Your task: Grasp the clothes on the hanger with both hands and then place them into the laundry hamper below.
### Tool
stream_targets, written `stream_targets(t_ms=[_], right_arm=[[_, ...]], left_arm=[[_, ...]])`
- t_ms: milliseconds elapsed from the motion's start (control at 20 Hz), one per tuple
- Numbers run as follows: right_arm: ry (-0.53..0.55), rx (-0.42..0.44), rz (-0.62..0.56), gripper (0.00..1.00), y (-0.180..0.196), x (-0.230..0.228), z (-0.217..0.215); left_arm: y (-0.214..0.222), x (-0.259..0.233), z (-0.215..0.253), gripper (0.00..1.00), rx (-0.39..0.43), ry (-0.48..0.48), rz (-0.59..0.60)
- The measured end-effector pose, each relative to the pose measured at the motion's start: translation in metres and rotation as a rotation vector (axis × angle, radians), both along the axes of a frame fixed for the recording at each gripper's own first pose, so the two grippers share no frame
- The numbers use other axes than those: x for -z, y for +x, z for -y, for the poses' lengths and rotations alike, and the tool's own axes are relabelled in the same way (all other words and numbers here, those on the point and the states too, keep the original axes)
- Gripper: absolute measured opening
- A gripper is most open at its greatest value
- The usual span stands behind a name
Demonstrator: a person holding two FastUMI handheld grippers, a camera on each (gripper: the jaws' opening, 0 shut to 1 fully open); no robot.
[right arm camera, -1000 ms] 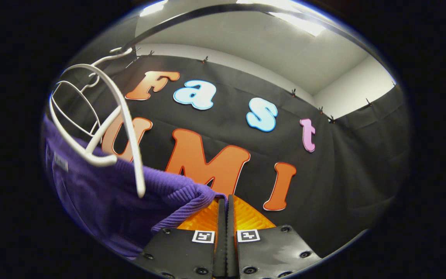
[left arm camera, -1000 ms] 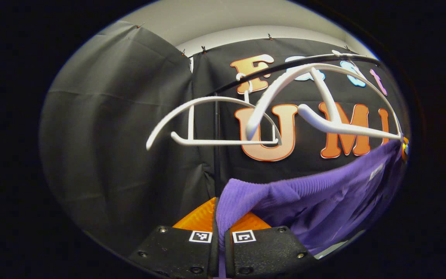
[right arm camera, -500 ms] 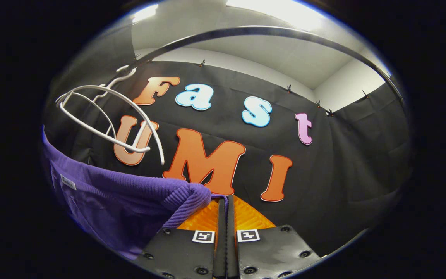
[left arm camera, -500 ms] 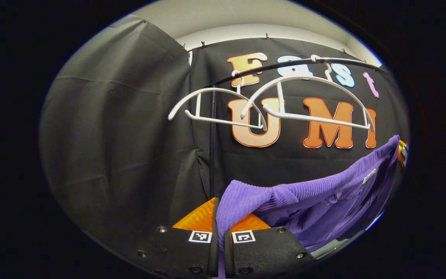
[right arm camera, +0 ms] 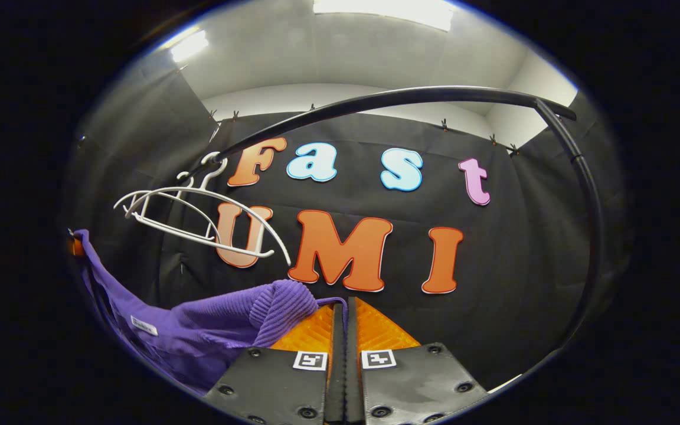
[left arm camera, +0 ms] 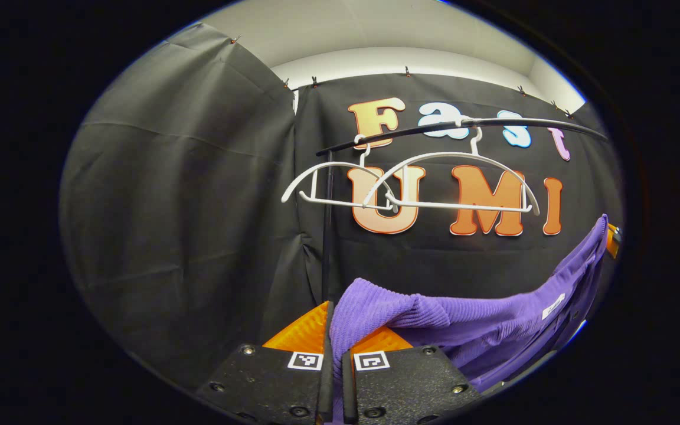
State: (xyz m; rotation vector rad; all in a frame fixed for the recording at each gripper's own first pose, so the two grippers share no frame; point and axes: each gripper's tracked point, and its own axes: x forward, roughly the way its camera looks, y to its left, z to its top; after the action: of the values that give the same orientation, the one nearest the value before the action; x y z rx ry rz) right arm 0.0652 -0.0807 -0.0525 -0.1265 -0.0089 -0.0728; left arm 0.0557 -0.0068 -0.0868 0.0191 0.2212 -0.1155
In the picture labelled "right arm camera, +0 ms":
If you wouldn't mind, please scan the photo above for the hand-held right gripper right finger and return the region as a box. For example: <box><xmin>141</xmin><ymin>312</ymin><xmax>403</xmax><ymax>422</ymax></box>
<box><xmin>346</xmin><ymin>296</ymin><xmax>489</xmax><ymax>425</ymax></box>

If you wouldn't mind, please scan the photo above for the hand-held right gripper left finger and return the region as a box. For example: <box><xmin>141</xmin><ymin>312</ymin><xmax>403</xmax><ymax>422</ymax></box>
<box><xmin>204</xmin><ymin>303</ymin><xmax>347</xmax><ymax>425</ymax></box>

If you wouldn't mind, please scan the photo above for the purple jacket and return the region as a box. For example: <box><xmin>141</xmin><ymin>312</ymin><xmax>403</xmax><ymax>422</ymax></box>
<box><xmin>73</xmin><ymin>228</ymin><xmax>350</xmax><ymax>397</ymax></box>

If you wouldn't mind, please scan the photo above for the white clothes hanger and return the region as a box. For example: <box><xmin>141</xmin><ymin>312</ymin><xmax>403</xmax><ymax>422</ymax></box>
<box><xmin>113</xmin><ymin>170</ymin><xmax>218</xmax><ymax>244</ymax></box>
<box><xmin>130</xmin><ymin>151</ymin><xmax>293</xmax><ymax>267</ymax></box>

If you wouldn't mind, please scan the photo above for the small ceiling light panel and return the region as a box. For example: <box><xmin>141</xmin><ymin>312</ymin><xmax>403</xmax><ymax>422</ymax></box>
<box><xmin>168</xmin><ymin>30</ymin><xmax>211</xmax><ymax>64</ymax></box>

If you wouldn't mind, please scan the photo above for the row of black clips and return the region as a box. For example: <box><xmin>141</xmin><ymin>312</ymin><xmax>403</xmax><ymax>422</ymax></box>
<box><xmin>207</xmin><ymin>104</ymin><xmax>521</xmax><ymax>157</ymax></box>

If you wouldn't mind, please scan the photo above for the black clothes rack rail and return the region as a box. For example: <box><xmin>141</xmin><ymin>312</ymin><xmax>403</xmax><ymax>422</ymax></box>
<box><xmin>185</xmin><ymin>85</ymin><xmax>607</xmax><ymax>380</ymax></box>

